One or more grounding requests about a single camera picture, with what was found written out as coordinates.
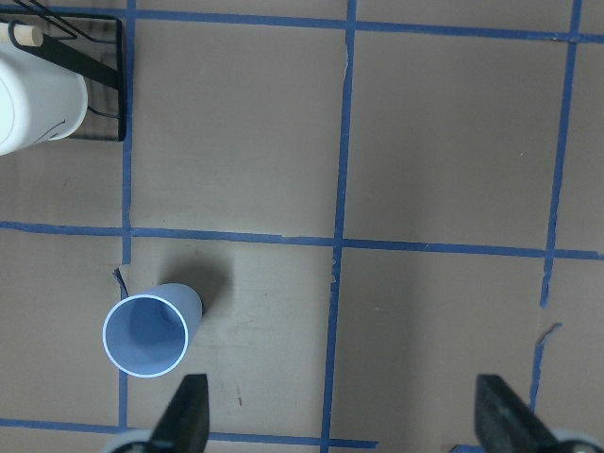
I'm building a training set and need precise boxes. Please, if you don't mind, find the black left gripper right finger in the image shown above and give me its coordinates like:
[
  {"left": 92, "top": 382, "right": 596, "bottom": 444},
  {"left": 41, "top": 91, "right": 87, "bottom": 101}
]
[{"left": 474, "top": 375, "right": 559, "bottom": 453}]

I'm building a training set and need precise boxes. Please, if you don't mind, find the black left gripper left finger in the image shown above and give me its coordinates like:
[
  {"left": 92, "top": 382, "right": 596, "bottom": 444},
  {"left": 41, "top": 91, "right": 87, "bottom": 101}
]
[{"left": 149, "top": 374, "right": 210, "bottom": 453}]

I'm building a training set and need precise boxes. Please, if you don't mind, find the light blue plastic cup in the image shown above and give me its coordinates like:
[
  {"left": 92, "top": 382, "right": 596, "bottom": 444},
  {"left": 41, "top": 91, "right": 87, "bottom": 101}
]
[{"left": 102, "top": 283, "right": 203, "bottom": 378}]

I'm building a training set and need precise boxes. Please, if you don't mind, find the white mug near rack end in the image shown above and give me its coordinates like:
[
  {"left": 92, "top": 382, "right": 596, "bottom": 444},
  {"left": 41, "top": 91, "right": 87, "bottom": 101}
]
[{"left": 1, "top": 43, "right": 89, "bottom": 155}]

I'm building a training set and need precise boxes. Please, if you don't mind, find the wooden rack dowel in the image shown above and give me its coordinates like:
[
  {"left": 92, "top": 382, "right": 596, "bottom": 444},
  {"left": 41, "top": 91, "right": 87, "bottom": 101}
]
[{"left": 1, "top": 23, "right": 43, "bottom": 47}]

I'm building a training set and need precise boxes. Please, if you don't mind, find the black wire mug rack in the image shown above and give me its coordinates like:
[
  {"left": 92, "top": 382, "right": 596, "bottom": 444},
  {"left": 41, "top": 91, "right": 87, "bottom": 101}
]
[{"left": 1, "top": 1, "right": 127, "bottom": 142}]

